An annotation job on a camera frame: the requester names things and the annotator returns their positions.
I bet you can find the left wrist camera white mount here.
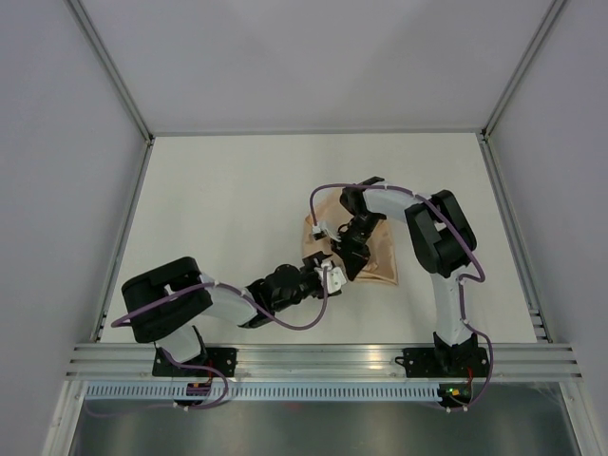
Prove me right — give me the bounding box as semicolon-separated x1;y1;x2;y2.
317;259;348;295

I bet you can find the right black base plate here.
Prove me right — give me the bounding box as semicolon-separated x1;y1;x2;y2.
394;347;490;379

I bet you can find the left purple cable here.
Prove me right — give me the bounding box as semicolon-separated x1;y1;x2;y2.
85;268;329;419

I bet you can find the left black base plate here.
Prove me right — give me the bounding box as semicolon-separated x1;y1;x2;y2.
152;347;238;378

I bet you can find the peach cloth napkin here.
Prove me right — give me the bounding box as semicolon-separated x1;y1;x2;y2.
301;190;399;286

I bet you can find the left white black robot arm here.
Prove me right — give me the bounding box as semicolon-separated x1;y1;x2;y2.
111;252;347;376

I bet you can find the aluminium frame right post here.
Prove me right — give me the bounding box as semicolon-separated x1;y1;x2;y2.
478;0;570;143

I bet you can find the aluminium front rail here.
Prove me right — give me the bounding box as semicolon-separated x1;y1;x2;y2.
65;343;582;382

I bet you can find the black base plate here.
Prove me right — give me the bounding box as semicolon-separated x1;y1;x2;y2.
152;347;238;378
394;347;490;379

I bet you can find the aluminium frame left post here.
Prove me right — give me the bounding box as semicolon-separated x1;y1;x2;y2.
65;0;154;145

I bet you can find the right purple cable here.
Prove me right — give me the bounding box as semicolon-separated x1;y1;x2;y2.
308;182;493;412

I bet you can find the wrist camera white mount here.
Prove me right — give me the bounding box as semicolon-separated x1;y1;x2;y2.
317;259;348;295
312;220;340;241

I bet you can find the aluminium frame post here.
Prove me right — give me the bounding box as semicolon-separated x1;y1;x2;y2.
478;0;570;143
65;0;154;145

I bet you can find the purple cable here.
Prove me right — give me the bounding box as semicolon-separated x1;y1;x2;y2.
308;182;493;412
85;268;329;419

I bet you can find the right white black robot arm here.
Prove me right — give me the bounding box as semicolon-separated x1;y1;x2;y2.
332;177;492;378

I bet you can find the white slotted cable duct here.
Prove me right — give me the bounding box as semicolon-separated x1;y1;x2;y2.
85;381;441;402

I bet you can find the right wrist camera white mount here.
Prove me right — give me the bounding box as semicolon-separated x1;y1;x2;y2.
312;220;340;241

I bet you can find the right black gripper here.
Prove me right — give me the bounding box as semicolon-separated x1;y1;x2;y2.
331;212;382;280

